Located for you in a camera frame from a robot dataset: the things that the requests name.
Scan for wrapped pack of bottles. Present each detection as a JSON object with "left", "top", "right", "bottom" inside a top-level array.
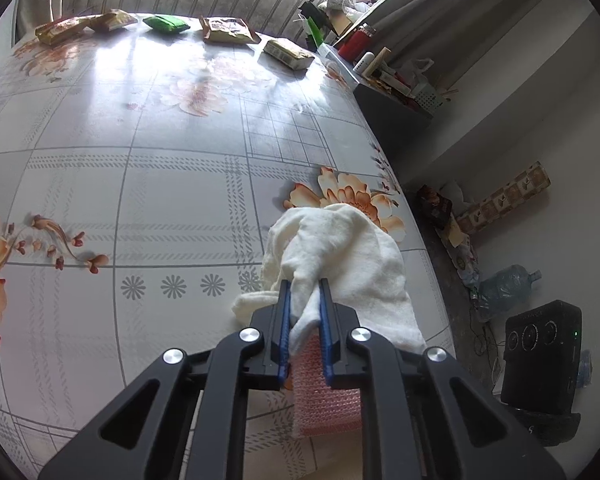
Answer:
[{"left": 447, "top": 220, "right": 481, "bottom": 286}]

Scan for grey cabinet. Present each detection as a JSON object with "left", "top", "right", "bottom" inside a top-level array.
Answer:
[{"left": 352, "top": 80, "right": 434, "bottom": 162}]

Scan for small boxes pile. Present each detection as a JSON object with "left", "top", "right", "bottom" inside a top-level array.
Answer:
[{"left": 375, "top": 72, "right": 416, "bottom": 106}]

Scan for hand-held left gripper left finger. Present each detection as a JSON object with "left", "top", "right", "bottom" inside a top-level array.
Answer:
[{"left": 37, "top": 280, "right": 293, "bottom": 480}]

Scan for dark snack box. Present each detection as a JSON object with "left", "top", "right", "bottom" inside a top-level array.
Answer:
[{"left": 417, "top": 185, "right": 454, "bottom": 231}]

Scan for brown noodle packet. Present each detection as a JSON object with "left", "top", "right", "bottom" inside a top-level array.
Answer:
[{"left": 200, "top": 16, "right": 261, "bottom": 46}]

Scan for stuffed toy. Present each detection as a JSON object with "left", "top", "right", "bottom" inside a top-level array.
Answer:
[{"left": 325, "top": 0, "right": 381, "bottom": 16}]

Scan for green plastic basket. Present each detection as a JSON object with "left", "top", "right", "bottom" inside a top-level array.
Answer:
[{"left": 410, "top": 80, "right": 444, "bottom": 111}]

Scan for white cloth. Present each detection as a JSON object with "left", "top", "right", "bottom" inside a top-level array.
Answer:
[{"left": 232, "top": 202, "right": 427, "bottom": 356}]

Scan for black power cable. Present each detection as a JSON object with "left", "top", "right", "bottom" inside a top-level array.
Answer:
[{"left": 472, "top": 310, "right": 506, "bottom": 391}]

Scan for small white bottle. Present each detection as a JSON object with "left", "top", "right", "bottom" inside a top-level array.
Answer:
[{"left": 352, "top": 52, "right": 379, "bottom": 76}]

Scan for red thermos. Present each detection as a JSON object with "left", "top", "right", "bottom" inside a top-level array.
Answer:
[{"left": 337, "top": 24, "right": 376, "bottom": 64}]

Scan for patterned long box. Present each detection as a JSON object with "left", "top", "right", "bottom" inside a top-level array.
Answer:
[{"left": 455, "top": 161, "right": 552, "bottom": 235}]

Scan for white plastic bag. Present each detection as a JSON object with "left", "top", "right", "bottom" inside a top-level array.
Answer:
[
  {"left": 440, "top": 180, "right": 476, "bottom": 211},
  {"left": 405, "top": 57, "right": 436, "bottom": 86}
]

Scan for floral plastic tablecloth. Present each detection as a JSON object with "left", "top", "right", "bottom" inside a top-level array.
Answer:
[{"left": 0, "top": 12, "right": 454, "bottom": 480}]

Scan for beige cardboard tube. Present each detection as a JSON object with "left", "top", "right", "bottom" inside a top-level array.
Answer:
[{"left": 367, "top": 47, "right": 392, "bottom": 79}]

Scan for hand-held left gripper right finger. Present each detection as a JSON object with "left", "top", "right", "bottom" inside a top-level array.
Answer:
[{"left": 319, "top": 278, "right": 567, "bottom": 480}]

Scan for green snack packet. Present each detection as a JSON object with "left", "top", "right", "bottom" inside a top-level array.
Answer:
[{"left": 142, "top": 14, "right": 191, "bottom": 36}]

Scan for empty blue water jug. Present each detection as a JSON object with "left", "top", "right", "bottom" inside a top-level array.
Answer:
[{"left": 477, "top": 265, "right": 544, "bottom": 324}]

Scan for yellow red snack packet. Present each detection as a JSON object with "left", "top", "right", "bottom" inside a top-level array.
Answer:
[{"left": 34, "top": 16, "right": 94, "bottom": 46}]

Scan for pink scouring pad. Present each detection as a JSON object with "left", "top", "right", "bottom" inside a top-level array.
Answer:
[{"left": 290, "top": 330, "right": 365, "bottom": 439}]

